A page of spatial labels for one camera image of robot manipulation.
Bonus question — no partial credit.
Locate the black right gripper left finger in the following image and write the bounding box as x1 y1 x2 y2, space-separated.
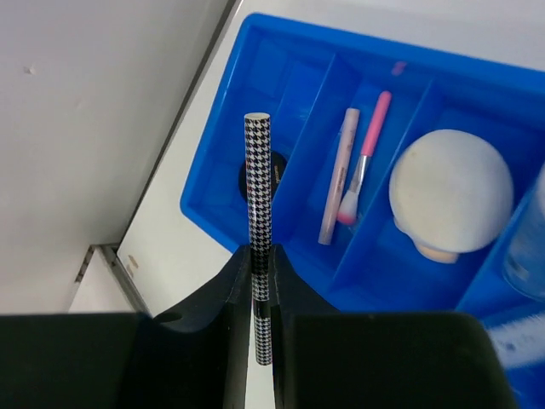
1 246 251 408

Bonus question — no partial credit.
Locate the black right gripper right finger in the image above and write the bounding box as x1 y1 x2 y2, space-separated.
269 245 517 408

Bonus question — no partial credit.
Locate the pink makeup brush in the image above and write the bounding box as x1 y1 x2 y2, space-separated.
337 90 392 226

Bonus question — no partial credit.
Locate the beige makeup sponge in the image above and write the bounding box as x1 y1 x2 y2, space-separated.
393 218 460 264

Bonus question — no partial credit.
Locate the pale pink lipstick tube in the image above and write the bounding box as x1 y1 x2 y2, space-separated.
318 108 360 245

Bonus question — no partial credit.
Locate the small clear bottle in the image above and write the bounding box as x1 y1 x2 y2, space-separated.
486 311 544 369

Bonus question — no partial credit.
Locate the black round compact jar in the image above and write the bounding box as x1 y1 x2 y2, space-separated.
238 151 288 202

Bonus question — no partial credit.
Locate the white round powder puff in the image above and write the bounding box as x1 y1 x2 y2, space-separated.
389 129 514 254

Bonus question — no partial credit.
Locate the black white checkered eyeliner pen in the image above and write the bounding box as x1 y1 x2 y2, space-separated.
244 112 273 366

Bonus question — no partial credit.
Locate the blue plastic organizer tray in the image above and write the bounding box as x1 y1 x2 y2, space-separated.
179 12 545 409

